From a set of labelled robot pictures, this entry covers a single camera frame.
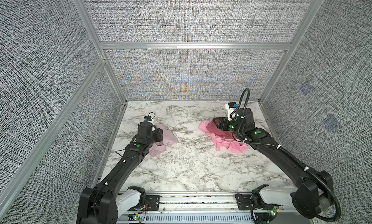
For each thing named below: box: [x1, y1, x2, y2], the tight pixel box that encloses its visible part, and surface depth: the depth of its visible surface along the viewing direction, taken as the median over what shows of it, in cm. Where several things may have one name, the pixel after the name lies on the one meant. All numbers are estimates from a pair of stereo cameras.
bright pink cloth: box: [198, 119, 249, 154], surface depth 94 cm
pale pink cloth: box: [149, 123, 179, 157], surface depth 92 cm
